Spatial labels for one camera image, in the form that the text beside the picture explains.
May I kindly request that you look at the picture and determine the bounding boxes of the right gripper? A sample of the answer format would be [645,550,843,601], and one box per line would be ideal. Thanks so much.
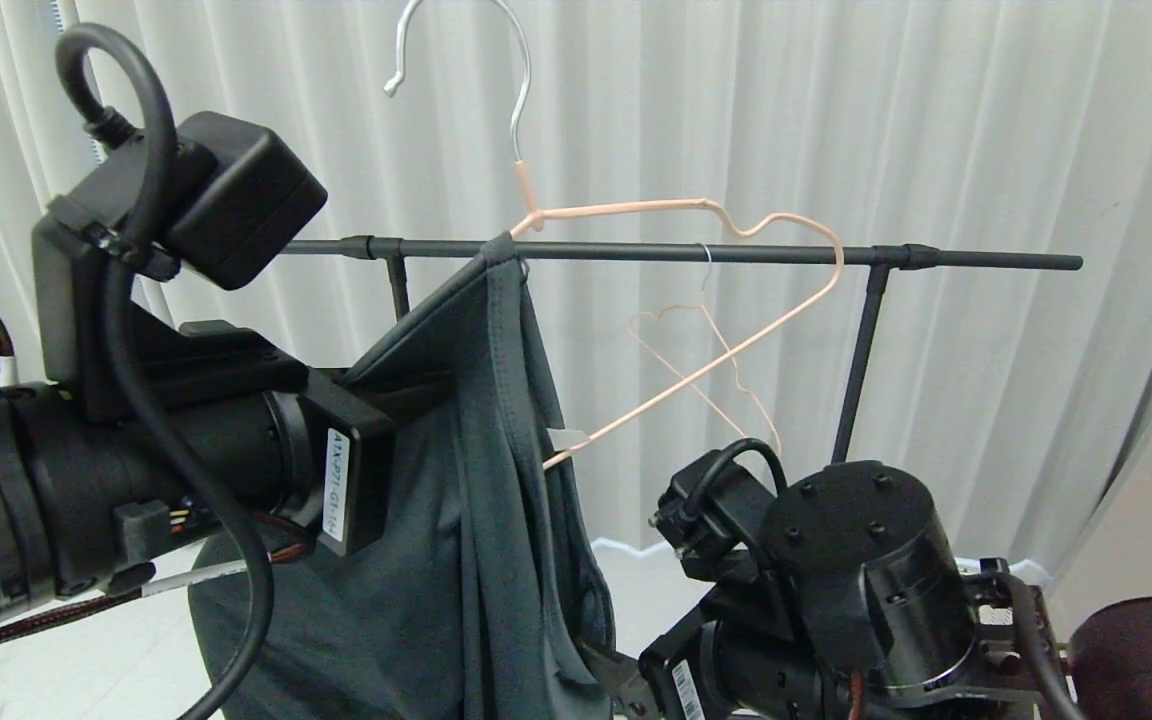
[636,585,797,720]

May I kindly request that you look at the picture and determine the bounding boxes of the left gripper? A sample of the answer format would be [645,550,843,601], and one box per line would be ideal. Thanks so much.
[6,368,399,601]

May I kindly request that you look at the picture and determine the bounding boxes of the dark grey T-shirt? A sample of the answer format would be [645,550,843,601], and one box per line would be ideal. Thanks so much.
[186,231,619,720]

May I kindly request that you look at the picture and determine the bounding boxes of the pink clothes hanger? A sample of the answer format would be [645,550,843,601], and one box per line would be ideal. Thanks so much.
[382,0,846,472]
[627,244,784,458]

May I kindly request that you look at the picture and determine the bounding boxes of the black clothes rack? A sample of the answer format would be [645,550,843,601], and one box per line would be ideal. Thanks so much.
[281,234,1085,467]

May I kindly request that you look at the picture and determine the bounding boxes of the white curtain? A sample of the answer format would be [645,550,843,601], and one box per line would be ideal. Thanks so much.
[0,0,1152,601]

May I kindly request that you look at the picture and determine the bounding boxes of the black cable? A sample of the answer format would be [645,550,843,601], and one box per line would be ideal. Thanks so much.
[54,22,277,720]
[681,437,789,521]

